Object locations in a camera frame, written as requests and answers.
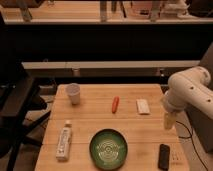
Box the white paper cup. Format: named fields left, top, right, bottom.
left=65, top=83, right=80, bottom=105

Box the black remote control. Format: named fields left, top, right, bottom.
left=158, top=144, right=170, bottom=171

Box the green ceramic bowl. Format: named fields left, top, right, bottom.
left=89, top=129, right=128, bottom=171

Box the black cable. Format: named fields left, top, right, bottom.
left=175, top=119, right=209, bottom=171

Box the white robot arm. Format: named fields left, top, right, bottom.
left=161, top=66, right=213, bottom=130

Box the black office chair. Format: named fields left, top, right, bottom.
left=0, top=62, right=50, bottom=171

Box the white plastic bottle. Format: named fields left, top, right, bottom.
left=56, top=120, right=72, bottom=161

